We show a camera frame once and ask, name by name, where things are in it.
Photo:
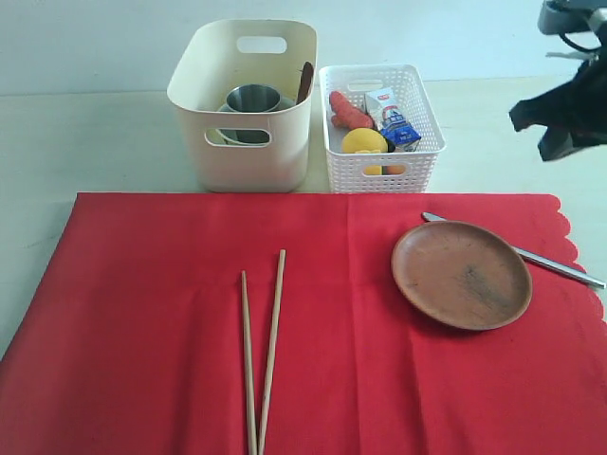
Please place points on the cream plastic storage bin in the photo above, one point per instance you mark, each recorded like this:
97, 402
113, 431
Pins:
223, 55

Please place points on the yellow lemon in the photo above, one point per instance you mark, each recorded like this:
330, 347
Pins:
363, 138

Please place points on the dark wooden spoon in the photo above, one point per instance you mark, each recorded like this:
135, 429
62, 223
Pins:
306, 80

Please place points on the brown egg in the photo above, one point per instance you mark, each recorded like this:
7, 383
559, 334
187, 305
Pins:
394, 169

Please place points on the brown wooden plate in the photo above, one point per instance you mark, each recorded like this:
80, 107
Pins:
461, 275

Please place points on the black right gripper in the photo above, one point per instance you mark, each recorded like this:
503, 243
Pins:
578, 106

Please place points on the white ceramic bowl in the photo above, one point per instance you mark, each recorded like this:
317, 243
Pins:
225, 135

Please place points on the white perforated plastic basket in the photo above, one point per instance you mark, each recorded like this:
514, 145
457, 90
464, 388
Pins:
364, 173

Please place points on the stainless steel cup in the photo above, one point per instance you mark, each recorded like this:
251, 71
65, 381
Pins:
253, 98

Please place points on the red table cloth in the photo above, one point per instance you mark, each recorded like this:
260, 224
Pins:
132, 343

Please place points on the silver metal knife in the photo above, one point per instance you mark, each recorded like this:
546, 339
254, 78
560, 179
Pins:
555, 267

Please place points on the wooden chopstick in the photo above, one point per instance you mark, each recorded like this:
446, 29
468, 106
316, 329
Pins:
271, 351
249, 373

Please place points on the blue white milk carton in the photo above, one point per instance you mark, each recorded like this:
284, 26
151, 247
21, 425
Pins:
383, 108

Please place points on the red sausage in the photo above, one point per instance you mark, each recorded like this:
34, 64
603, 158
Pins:
346, 115

